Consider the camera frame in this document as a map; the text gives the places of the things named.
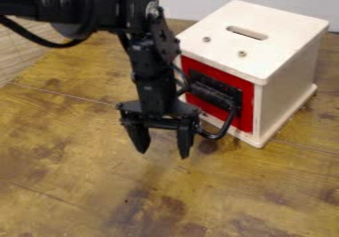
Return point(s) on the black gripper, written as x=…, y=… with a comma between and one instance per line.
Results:
x=152, y=50

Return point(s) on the white wooden box cabinet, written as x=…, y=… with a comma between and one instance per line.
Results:
x=260, y=51

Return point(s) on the black metal drawer handle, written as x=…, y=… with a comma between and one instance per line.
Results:
x=219, y=94

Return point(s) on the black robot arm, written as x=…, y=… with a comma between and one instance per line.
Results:
x=63, y=23

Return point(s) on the red drawer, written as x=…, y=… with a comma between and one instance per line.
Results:
x=243, y=121

